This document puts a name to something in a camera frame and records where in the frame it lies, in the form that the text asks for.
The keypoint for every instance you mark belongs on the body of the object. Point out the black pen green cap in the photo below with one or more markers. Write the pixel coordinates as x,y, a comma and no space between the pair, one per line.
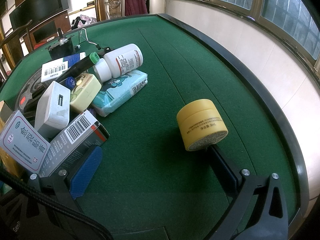
79,67

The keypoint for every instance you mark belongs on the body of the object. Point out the grey barcode box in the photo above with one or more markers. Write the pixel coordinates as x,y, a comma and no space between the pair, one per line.
70,145

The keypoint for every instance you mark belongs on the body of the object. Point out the black television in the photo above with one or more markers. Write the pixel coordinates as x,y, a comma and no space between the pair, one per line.
36,11

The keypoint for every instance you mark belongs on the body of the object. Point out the cream yellow cartoon case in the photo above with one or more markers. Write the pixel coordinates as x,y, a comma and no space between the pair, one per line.
86,88

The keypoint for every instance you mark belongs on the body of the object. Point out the round grey table console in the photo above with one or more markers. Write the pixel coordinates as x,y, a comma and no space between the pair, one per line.
30,93

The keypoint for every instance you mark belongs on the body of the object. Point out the window with wooden frame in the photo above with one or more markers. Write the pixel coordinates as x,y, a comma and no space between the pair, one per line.
291,21

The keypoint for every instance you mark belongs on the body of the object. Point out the white medicine bottle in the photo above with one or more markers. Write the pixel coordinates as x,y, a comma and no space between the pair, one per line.
118,62

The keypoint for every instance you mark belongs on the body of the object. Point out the wooden chair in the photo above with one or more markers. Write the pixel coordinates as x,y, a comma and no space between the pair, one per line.
109,9

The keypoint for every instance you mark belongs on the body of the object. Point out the yellow cream jar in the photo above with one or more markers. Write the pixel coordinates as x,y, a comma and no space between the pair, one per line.
200,125

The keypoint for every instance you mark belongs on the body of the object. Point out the white power adapter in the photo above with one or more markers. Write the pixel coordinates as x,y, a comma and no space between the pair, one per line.
52,113

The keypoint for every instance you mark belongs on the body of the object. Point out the light blue tissue pack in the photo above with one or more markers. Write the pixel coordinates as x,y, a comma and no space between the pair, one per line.
116,92

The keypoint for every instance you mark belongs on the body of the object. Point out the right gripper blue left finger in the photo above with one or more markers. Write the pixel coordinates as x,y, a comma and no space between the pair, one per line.
84,170

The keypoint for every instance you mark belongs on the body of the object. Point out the black cylindrical motor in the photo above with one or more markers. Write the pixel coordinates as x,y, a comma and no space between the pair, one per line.
62,48

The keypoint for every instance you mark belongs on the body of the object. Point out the pile of clothes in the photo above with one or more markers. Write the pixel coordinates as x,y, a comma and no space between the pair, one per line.
82,21

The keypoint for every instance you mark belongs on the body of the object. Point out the blue white medicine box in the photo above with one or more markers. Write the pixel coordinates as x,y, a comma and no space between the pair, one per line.
53,69

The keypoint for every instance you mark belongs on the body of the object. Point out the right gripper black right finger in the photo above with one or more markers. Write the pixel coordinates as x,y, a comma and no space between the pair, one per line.
227,173

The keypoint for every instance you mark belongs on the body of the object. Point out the white pink medicine box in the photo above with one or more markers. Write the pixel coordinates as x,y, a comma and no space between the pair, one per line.
23,143

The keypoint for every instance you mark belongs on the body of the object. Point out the black pen blue cap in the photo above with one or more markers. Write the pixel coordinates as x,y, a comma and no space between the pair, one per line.
70,82

